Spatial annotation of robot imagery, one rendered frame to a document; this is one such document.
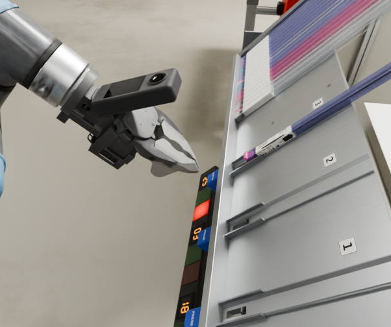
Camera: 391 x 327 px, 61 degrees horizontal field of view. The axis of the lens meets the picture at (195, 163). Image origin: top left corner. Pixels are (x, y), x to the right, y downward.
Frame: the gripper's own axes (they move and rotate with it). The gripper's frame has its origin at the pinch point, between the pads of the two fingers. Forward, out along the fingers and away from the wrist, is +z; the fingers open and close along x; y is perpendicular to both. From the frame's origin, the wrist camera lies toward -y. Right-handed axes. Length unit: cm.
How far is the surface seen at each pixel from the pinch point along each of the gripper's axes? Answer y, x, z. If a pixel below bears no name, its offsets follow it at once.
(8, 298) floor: 96, -2, 3
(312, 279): -14.8, 21.0, 4.7
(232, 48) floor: 54, -193, 48
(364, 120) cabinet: -15, -33, 36
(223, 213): -3.5, 9.1, 3.7
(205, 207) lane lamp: 3.4, 3.2, 5.9
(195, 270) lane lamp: 3.6, 14.2, 5.9
